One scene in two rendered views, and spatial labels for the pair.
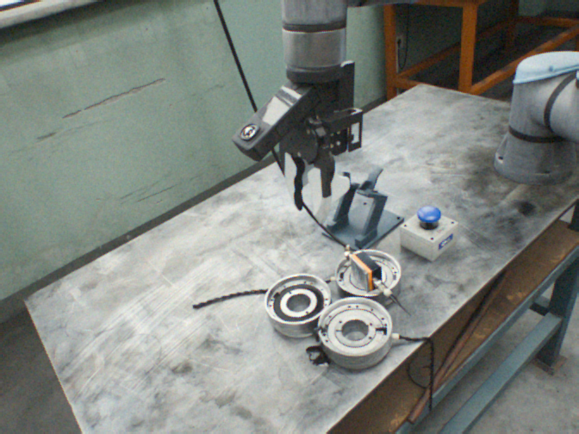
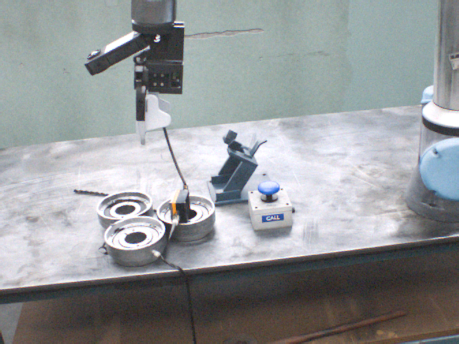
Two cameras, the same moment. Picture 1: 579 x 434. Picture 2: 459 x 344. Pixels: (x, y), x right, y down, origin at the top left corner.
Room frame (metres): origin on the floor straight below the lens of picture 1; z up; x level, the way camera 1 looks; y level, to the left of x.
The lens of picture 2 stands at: (-0.30, -0.64, 1.41)
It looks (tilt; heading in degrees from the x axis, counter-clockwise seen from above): 27 degrees down; 29
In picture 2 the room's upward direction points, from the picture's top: 4 degrees counter-clockwise
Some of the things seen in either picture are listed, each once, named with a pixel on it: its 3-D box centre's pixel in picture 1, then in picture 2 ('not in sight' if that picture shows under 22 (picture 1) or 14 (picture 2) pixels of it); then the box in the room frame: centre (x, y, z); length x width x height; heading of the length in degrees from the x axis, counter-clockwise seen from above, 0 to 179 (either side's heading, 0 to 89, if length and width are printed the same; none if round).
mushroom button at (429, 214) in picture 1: (428, 221); (269, 196); (0.60, -0.24, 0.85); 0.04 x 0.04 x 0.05
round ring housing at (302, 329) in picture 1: (299, 306); (126, 213); (0.50, 0.01, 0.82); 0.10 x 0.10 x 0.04
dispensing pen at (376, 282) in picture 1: (376, 279); (179, 213); (0.49, -0.11, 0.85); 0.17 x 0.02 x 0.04; 20
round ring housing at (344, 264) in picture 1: (368, 280); (186, 218); (0.52, -0.11, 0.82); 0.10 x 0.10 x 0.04
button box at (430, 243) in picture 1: (430, 232); (272, 207); (0.61, -0.24, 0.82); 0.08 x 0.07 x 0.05; 122
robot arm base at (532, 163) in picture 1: (537, 145); (447, 178); (0.78, -0.53, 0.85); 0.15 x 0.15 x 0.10
